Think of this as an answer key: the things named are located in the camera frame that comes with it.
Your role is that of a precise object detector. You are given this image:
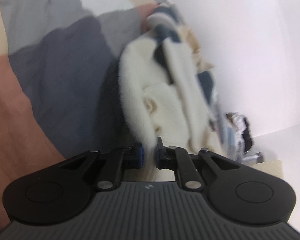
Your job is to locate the cream knit sweater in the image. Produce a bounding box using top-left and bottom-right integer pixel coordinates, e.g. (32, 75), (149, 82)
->
(117, 3), (231, 182)

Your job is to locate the pile of clothes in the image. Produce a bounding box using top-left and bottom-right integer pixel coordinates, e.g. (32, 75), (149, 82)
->
(225, 113), (264, 165)

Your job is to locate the patchwork bed quilt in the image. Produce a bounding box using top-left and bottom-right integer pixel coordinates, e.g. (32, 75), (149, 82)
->
(0, 0), (286, 233)

